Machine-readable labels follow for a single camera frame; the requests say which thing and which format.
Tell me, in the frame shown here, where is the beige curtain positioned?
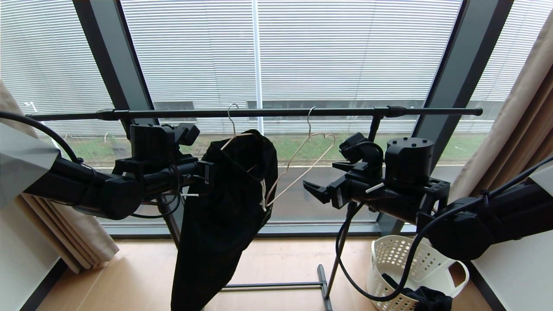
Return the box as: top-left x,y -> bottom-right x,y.
449,13 -> 553,203
0,82 -> 119,273

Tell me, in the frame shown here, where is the pink clothes hanger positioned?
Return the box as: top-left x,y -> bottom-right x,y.
220,103 -> 256,152
265,107 -> 337,208

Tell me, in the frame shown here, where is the black cable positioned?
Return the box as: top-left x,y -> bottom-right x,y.
336,158 -> 553,302
0,111 -> 83,165

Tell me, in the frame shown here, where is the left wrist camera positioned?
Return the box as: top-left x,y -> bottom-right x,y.
163,123 -> 201,147

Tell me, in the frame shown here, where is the white laundry basket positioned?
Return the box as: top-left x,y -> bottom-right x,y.
366,235 -> 470,311

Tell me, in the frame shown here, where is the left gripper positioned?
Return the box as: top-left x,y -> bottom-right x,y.
144,160 -> 216,197

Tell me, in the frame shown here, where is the black garment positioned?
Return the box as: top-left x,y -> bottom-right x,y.
171,129 -> 279,311

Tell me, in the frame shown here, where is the window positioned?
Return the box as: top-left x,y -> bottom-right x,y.
0,0 -> 536,238

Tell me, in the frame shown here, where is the heap of black clothes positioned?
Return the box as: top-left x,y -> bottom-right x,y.
382,273 -> 453,311

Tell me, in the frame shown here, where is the black clothes rack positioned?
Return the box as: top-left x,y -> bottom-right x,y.
26,106 -> 483,311

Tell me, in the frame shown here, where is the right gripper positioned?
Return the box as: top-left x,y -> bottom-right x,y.
327,178 -> 426,221

